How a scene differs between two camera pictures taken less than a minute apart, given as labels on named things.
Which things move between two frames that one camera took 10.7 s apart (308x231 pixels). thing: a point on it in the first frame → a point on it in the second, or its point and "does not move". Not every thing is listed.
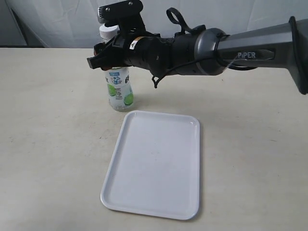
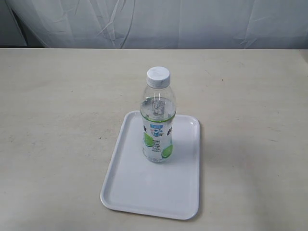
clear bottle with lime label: x=118 y=79 → x=158 y=113
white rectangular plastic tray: x=157 y=169 does not move
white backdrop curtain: x=75 y=24 does not move
